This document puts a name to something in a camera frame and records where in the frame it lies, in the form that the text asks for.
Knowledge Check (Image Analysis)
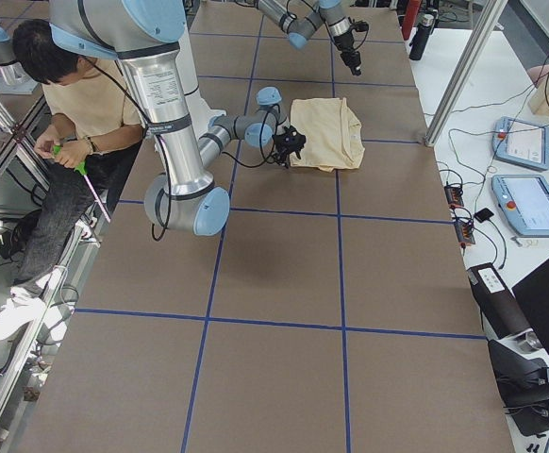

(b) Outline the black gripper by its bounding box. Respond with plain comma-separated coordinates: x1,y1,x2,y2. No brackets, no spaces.
336,35,361,76
273,126,306,163

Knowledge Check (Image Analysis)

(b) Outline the beige long-sleeve printed t-shirt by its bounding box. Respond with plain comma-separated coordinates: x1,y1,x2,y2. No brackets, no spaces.
290,97,364,172

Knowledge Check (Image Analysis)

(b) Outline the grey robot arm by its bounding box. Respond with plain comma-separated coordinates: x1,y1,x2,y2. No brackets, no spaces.
50,1,306,236
248,0,369,76

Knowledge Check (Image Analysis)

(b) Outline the red cylinder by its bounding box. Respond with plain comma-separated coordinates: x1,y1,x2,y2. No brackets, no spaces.
401,0,422,41

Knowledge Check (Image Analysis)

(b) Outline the black thermos bottle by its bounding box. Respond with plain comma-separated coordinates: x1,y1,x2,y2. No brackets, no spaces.
408,13,436,61

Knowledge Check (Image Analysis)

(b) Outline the upper teach pendant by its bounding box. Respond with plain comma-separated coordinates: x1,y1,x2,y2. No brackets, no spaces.
491,116,549,171

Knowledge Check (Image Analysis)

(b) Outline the teach pendant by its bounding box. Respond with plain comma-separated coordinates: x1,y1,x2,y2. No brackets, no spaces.
491,175,549,238
491,116,549,171

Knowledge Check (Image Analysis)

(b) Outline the seated person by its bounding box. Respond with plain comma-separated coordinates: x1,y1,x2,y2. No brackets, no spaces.
0,19,143,341

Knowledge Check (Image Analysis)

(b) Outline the lower teach pendant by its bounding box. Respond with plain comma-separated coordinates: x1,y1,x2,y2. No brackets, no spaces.
491,175,549,238

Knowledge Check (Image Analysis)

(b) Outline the dark labelled box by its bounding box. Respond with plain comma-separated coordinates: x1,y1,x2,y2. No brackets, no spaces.
467,263,531,338

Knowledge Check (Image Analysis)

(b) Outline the aluminium frame post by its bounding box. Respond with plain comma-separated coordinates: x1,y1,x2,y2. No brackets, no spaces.
424,0,507,147

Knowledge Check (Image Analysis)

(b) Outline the green handled tool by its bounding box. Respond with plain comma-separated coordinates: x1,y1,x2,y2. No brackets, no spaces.
51,144,113,223

